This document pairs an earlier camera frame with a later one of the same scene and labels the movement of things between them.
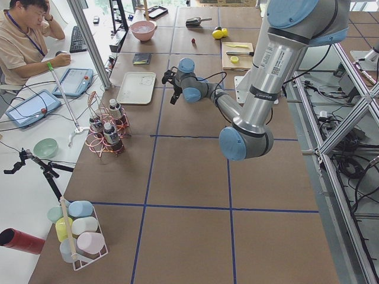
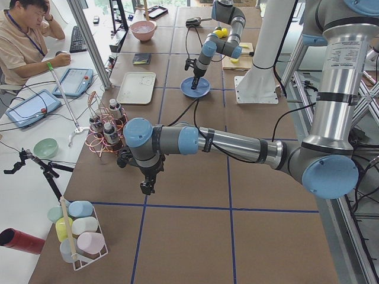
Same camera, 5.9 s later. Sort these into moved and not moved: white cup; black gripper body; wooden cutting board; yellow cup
Moved: black gripper body
Not moved: wooden cutting board; yellow cup; white cup
